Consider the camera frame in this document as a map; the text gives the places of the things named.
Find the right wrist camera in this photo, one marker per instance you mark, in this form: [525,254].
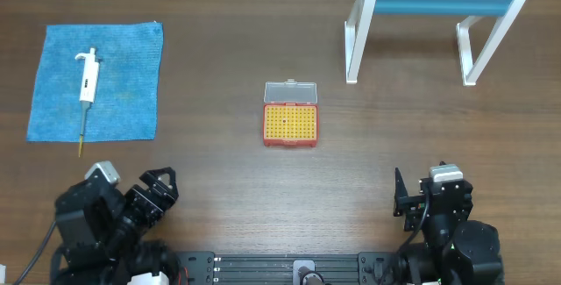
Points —
[445,173]

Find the red and yellow tip box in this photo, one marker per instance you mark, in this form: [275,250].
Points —
[290,123]

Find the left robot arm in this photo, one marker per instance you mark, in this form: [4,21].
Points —
[87,228]

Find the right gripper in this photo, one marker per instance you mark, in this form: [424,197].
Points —
[447,204]

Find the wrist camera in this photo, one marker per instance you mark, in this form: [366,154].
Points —
[445,173]
[103,172]

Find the blue cloth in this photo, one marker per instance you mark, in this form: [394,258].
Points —
[122,83]

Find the mounting rail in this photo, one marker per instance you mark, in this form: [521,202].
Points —
[280,268]

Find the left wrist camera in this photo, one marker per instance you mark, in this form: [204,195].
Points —
[103,172]

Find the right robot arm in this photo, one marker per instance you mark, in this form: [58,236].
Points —
[473,250]

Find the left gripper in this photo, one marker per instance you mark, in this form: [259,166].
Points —
[146,208]

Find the white pipette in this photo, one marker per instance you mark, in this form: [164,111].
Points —
[89,79]

